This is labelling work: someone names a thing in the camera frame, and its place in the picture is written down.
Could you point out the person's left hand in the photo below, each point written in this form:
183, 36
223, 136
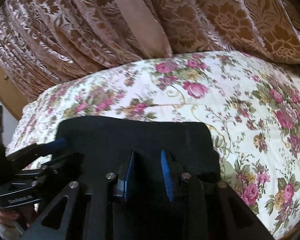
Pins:
12, 215

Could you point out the wooden cabinet door with knob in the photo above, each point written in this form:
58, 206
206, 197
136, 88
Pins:
5, 92

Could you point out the black embroidered pants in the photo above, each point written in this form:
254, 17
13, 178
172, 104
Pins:
145, 135

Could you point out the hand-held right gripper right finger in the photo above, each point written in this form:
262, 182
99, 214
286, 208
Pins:
166, 175

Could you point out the floral bedspread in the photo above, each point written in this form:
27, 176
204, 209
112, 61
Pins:
227, 105

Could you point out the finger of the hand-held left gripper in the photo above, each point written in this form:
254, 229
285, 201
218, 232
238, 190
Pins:
57, 144
65, 159

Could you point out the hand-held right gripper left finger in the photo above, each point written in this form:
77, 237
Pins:
127, 178

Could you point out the brown floral curtain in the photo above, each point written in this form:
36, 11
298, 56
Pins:
115, 17

